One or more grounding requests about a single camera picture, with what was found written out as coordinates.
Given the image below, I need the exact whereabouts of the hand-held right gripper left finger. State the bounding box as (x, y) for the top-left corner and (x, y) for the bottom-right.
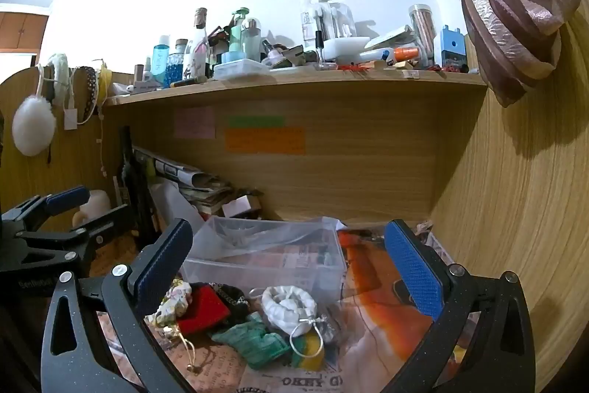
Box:
(40, 218), (198, 393)

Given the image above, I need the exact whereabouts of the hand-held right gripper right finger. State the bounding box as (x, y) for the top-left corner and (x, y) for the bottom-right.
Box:
(382, 218), (537, 393)

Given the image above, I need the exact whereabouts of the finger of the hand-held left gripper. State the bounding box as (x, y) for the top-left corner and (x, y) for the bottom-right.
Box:
(14, 203), (135, 280)
(0, 185), (92, 234)

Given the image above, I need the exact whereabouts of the floral scrunchie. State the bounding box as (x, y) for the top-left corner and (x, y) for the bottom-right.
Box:
(146, 279), (193, 327)

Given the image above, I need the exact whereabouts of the clear plastic box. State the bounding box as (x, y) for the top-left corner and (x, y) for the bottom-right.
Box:
(179, 215), (348, 297)

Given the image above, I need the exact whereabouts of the red cloth pouch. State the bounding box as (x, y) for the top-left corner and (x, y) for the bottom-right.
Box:
(177, 285), (231, 335)

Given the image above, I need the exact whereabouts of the black cloth with silver chain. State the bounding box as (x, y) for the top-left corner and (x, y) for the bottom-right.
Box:
(209, 283), (251, 324)

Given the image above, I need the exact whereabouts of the green scrunchie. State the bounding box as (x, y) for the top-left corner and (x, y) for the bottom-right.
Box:
(212, 312), (290, 368)

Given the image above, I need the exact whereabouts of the white scrunchie with metal ring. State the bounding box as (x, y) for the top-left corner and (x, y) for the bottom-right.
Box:
(261, 285), (325, 345)

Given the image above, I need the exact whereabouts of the yellow scrunchie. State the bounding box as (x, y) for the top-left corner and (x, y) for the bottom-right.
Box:
(291, 335), (325, 371)

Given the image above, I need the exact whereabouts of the orange plastic sheet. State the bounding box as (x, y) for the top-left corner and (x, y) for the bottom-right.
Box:
(338, 229), (442, 375)

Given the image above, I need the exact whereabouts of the dark wine bottle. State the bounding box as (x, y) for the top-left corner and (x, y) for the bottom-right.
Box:
(120, 126), (154, 237)

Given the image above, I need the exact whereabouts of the white paper bag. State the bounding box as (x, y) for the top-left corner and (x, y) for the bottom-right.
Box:
(149, 181), (205, 234)

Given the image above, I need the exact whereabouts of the stack of newspapers and books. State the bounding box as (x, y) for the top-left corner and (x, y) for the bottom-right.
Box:
(133, 147), (236, 216)

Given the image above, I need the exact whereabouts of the white fluffy pom-pom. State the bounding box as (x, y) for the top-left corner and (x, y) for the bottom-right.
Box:
(12, 95), (57, 157)

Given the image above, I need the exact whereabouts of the small cardboard box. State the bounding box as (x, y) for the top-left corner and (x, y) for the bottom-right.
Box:
(222, 194), (263, 220)

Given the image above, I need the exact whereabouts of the black patterned headband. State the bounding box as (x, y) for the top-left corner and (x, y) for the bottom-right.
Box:
(76, 66), (100, 125)

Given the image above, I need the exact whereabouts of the yellow hanging cloth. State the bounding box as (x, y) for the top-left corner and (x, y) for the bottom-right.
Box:
(98, 62), (114, 105)

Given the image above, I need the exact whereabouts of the clear plastic bag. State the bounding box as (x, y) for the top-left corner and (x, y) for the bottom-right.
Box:
(258, 215), (343, 239)

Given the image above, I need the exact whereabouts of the newspaper print table mat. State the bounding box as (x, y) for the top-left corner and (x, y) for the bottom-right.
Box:
(92, 222), (465, 393)

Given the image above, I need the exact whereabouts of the white fluffy headband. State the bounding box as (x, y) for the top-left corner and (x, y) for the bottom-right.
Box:
(47, 52), (71, 100)

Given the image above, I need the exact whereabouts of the pink sticky note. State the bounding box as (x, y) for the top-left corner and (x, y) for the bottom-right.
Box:
(174, 106), (216, 140)

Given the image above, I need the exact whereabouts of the orange sticky note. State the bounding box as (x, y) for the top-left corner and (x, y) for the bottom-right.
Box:
(225, 128), (306, 155)

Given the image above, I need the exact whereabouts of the brown marker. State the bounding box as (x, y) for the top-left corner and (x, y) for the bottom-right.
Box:
(170, 75), (208, 88)

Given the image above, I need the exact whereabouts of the green sticky note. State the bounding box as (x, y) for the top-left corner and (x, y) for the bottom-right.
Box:
(229, 116), (285, 128)

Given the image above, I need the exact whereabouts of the jar of blue beads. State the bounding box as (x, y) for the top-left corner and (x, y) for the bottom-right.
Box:
(166, 39), (188, 89)

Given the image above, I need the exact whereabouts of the blue liquid bottle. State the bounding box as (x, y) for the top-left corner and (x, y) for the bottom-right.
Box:
(153, 35), (171, 88)

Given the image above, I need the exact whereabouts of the white printed cup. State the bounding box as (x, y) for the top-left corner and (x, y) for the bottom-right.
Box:
(184, 41), (208, 81)

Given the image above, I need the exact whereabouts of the flat clear plastic container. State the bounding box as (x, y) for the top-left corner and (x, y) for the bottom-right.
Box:
(214, 58), (271, 81)

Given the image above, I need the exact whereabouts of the wooden shelf board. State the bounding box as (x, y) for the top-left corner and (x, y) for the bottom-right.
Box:
(103, 68), (489, 106)

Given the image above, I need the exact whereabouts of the red and black fan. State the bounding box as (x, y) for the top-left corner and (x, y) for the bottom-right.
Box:
(209, 25), (235, 53)

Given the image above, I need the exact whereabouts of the white bottle with orange cap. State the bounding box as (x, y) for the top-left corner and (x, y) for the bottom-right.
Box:
(366, 46), (420, 63)

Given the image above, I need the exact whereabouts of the glass bottle with foil top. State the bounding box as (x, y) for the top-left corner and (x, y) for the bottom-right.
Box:
(193, 7), (211, 76)

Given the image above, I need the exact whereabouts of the blue pencil sharpener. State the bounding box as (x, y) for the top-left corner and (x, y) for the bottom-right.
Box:
(439, 25), (468, 69)

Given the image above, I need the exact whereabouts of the green pump bottle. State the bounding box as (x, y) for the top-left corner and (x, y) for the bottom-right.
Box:
(230, 7), (251, 53)

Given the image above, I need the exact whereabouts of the clear bottle with white cap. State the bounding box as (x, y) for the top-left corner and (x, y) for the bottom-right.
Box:
(241, 18), (262, 60)

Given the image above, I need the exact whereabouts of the white foam box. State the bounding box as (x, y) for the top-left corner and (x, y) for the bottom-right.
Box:
(322, 36), (371, 63)

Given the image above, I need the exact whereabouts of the white flat box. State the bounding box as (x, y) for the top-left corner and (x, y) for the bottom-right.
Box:
(366, 25), (415, 50)

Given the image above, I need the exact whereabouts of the pile of makeup items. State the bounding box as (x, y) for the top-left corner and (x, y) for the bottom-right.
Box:
(262, 38), (318, 70)

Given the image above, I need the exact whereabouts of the tall jar of sticks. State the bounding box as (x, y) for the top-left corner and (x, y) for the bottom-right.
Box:
(409, 4), (438, 67)

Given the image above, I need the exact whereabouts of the brown sheer curtain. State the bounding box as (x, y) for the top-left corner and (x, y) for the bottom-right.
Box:
(375, 0), (586, 108)

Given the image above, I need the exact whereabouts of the clear toothbrush packaging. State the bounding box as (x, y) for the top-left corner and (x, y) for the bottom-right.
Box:
(301, 0), (357, 40)

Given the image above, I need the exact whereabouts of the white charger with cable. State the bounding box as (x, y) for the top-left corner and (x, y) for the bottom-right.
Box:
(39, 68), (79, 131)

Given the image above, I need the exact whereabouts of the gold chain necklace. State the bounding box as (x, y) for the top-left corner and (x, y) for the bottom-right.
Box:
(163, 326), (205, 373)

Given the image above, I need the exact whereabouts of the wooden wall cabinet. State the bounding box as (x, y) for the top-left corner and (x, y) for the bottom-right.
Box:
(0, 4), (49, 53)

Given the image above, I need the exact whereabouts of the red bead string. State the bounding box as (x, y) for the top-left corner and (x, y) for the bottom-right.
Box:
(428, 64), (478, 76)

